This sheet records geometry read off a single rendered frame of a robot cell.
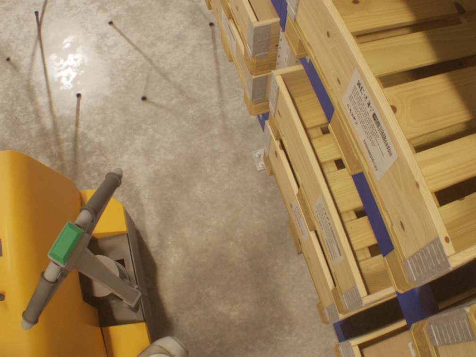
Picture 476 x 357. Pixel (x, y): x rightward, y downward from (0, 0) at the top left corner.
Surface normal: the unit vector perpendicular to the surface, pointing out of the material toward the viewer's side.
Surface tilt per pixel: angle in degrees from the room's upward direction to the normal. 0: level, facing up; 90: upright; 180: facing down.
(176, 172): 0
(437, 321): 90
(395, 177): 90
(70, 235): 16
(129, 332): 22
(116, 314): 0
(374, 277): 0
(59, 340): 74
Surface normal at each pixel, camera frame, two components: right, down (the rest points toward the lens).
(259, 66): 0.30, 0.89
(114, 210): 0.37, -0.42
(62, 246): 0.26, -0.23
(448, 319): -0.96, 0.27
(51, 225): 0.94, -0.30
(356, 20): 0.01, -0.37
